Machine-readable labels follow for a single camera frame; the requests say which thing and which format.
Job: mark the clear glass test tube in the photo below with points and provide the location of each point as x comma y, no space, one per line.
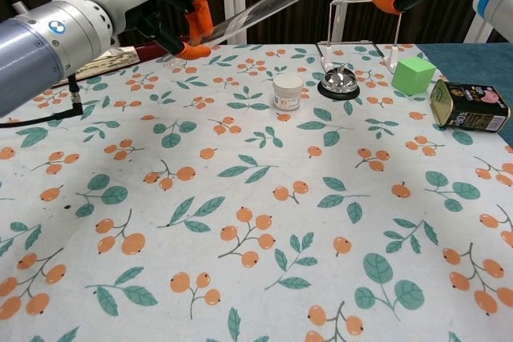
256,7

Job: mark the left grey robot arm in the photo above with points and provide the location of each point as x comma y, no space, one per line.
32,49

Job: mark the folding paper fan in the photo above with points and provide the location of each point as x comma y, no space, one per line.
120,57

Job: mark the green cube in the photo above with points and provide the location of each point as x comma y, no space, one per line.
413,75

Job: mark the black tin can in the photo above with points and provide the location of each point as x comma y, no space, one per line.
469,109

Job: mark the silver call bell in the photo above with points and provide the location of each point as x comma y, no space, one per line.
338,83

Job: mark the small white jar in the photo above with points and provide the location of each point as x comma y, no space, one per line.
288,91

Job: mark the floral printed tablecloth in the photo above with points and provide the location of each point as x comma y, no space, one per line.
256,198

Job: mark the metal rod frame stand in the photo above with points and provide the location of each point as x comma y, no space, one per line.
348,1

